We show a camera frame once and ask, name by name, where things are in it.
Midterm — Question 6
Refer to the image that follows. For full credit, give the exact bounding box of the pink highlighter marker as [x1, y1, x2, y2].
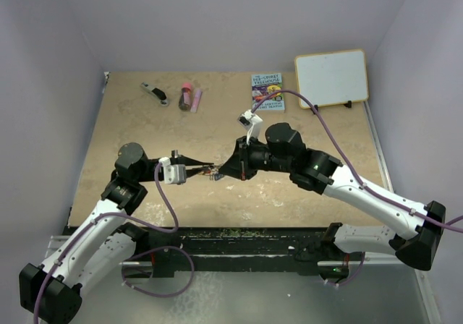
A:
[190, 88, 203, 113]

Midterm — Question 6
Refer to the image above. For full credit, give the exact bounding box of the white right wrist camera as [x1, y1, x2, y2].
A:
[237, 109, 263, 145]

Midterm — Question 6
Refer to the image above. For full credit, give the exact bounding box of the grey black stapler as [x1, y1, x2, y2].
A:
[140, 82, 170, 106]

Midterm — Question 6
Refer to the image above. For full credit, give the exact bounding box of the treehouse paperback book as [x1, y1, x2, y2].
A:
[251, 73, 285, 111]

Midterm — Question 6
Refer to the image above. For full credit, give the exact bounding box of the pink capped bottle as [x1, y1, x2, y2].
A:
[178, 82, 192, 111]

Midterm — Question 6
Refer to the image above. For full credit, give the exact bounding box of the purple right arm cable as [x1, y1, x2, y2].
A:
[251, 89, 463, 291]

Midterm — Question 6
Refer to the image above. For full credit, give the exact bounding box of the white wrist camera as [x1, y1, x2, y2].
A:
[158, 157, 187, 184]
[237, 109, 263, 145]

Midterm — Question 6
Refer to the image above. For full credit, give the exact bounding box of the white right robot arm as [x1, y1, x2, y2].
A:
[219, 123, 446, 271]

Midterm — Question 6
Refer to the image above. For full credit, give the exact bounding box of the yellow framed whiteboard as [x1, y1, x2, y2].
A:
[294, 49, 369, 108]

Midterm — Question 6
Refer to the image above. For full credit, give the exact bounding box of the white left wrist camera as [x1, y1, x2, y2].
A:
[158, 157, 187, 184]

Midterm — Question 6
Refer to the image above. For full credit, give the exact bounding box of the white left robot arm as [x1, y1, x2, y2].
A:
[19, 142, 207, 323]

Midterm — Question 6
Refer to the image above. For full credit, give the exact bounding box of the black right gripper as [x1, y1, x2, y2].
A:
[219, 135, 293, 181]

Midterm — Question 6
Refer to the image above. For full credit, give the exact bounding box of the metal keyring organizer with rings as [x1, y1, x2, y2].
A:
[204, 166, 224, 182]

